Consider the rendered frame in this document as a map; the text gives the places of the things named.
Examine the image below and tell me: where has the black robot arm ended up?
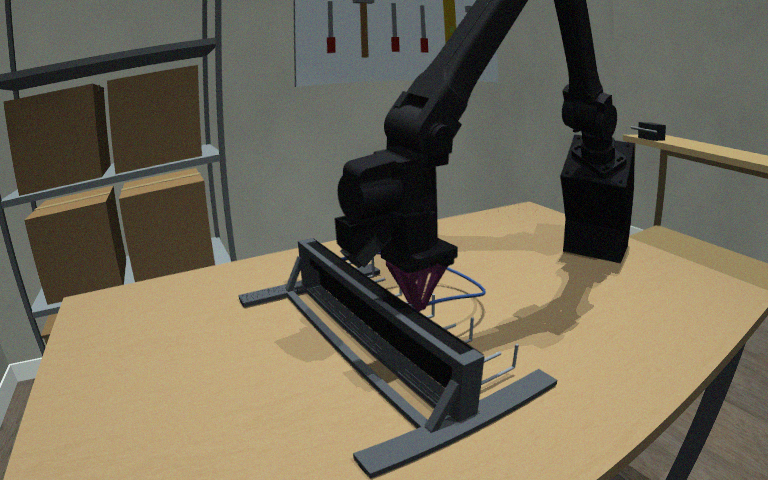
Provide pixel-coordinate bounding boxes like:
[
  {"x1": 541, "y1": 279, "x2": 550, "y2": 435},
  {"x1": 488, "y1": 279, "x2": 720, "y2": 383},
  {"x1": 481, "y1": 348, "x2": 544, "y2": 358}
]
[{"x1": 335, "y1": 0, "x2": 626, "y2": 268}]

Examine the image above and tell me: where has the blue patch cord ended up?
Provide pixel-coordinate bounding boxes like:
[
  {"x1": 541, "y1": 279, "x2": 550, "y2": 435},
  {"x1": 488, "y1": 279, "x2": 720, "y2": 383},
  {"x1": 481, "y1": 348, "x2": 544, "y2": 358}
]
[{"x1": 427, "y1": 267, "x2": 486, "y2": 306}]

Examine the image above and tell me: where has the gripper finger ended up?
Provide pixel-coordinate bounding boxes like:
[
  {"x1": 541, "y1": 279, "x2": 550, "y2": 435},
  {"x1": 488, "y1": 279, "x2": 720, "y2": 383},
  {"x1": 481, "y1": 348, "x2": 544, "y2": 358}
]
[
  {"x1": 400, "y1": 264, "x2": 447, "y2": 311},
  {"x1": 386, "y1": 261, "x2": 428, "y2": 304}
]

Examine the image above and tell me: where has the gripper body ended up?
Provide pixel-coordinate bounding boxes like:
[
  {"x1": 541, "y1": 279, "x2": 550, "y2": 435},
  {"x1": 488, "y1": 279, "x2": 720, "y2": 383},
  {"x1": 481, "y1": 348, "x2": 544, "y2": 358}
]
[{"x1": 380, "y1": 204, "x2": 458, "y2": 273}]

